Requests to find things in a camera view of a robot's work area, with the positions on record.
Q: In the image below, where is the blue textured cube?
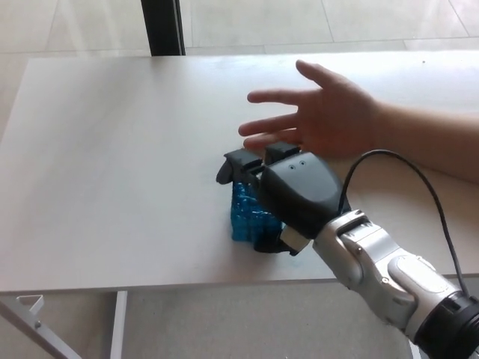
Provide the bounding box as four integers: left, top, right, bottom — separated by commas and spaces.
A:
228, 179, 284, 245

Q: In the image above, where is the white wire hook bracket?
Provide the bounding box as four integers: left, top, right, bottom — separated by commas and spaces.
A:
15, 294, 44, 319

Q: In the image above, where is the white straight table bar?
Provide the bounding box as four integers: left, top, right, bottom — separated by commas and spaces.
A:
109, 291, 129, 359

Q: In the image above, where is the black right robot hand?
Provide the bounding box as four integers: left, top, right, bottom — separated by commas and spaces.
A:
215, 141, 353, 257

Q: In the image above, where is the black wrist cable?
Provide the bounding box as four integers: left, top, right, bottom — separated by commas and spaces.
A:
338, 149, 471, 297

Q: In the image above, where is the bare person hand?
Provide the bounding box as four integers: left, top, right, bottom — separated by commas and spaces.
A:
238, 59, 382, 162

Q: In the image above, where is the bare person forearm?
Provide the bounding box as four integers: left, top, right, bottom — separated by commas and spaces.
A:
376, 99, 479, 185

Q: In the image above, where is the black vertical pillar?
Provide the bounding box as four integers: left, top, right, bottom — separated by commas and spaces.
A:
141, 0, 187, 58

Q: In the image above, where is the white slanted table leg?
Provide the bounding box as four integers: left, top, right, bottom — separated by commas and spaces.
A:
0, 298, 82, 359

